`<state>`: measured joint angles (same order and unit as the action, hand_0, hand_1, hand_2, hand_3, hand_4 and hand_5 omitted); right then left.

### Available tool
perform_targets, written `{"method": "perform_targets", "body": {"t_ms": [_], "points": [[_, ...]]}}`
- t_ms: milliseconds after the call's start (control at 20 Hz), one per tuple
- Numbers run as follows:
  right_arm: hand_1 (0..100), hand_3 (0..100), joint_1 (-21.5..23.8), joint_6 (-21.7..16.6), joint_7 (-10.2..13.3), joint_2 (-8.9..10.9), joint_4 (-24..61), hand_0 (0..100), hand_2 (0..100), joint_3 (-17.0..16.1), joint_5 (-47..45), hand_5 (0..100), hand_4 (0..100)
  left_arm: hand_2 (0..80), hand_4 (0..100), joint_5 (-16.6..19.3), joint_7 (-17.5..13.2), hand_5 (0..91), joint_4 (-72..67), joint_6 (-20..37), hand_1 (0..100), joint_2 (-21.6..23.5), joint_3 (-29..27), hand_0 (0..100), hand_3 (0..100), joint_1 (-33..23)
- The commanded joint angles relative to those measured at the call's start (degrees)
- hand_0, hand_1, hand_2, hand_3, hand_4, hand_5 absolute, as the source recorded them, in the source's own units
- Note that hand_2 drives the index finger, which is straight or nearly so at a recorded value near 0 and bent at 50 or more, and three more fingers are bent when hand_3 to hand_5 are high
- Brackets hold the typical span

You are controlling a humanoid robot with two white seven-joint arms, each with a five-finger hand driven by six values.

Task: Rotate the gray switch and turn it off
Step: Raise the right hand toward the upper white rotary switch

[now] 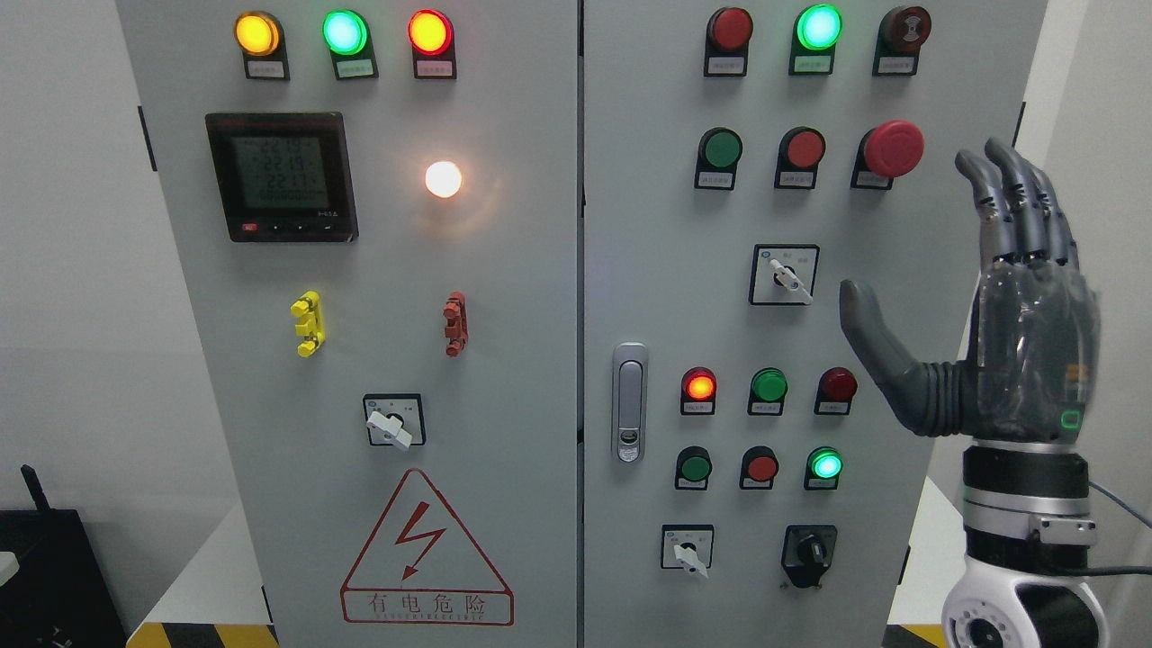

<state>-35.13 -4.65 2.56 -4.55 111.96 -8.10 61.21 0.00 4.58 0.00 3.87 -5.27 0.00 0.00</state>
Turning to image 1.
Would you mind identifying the black digital power meter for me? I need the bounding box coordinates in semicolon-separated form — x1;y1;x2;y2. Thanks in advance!
205;112;358;243

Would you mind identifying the red terminal connector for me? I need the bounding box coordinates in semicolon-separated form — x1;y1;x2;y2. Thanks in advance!
444;291;469;357

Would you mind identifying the dark red indicator top right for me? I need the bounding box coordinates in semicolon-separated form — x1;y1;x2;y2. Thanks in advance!
703;5;755;77

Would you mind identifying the red push button lower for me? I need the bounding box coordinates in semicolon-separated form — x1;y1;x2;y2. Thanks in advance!
738;445;780;490

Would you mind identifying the silver door lock handle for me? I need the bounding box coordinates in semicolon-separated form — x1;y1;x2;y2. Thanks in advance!
611;342;649;464

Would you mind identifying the black box with antenna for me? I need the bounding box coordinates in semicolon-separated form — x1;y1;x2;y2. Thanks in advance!
1;464;128;647

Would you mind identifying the white glowing indicator light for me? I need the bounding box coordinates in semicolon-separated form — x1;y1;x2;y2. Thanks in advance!
424;160;464;199

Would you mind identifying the gray robotic hand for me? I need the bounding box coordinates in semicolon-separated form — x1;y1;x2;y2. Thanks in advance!
839;137;1100;446

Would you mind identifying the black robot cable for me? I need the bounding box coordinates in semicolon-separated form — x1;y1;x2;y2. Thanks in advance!
1034;479;1152;579

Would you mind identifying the green indicator lower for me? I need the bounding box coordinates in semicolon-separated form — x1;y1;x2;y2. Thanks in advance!
746;366;788;416

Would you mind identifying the gray electrical cabinet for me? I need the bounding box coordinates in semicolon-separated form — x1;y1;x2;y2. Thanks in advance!
116;1;1046;647

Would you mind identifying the green push button upper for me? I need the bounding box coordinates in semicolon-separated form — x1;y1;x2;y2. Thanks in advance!
694;127;743;190

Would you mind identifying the green push button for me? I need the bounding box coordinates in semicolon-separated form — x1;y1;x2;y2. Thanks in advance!
694;127;743;190
674;445;715;490

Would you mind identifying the red indicator light left door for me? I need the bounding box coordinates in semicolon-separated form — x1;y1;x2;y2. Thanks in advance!
407;8;457;80

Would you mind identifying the red push button upper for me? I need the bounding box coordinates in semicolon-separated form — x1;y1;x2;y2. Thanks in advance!
774;126;826;190

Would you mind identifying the red push button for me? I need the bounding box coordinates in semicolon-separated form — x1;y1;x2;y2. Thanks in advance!
738;445;780;490
774;126;826;190

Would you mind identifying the gray rotary switch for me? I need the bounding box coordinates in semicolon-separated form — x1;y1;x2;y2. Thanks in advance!
748;244;820;306
660;523;717;579

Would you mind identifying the black key selector switch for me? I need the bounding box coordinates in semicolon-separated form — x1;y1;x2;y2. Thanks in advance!
780;525;838;588

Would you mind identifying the red emergency stop button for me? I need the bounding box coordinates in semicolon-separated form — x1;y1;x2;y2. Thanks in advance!
850;120;925;190

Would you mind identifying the yellow terminal connector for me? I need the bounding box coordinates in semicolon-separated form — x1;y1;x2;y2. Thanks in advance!
291;291;326;357

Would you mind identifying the yellow indicator light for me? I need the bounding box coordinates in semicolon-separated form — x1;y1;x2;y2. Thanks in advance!
233;12;291;81

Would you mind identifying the green indicator light left door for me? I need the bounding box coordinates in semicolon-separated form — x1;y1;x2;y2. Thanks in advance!
321;8;378;80

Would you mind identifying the red electrical hazard sticker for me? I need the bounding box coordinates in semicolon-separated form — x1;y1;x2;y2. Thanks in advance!
340;469;515;626

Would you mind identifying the gray rotary switch bottom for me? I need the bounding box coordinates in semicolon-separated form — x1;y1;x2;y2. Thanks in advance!
660;523;717;579

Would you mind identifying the red lit indicator lower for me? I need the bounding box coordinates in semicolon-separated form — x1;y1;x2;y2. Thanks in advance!
679;366;717;416

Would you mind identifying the green push button lower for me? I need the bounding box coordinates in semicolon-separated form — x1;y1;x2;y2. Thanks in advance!
674;445;715;490

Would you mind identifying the green lit button lower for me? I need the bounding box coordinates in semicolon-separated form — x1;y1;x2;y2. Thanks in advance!
803;445;844;491

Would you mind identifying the gray rotary switch left door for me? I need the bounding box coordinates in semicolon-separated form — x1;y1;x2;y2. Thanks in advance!
363;393;427;451

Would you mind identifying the green lit indicator top right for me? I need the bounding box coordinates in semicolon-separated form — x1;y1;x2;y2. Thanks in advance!
788;3;842;77

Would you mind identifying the dark red buzzer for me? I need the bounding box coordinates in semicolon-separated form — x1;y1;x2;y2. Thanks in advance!
872;5;932;77

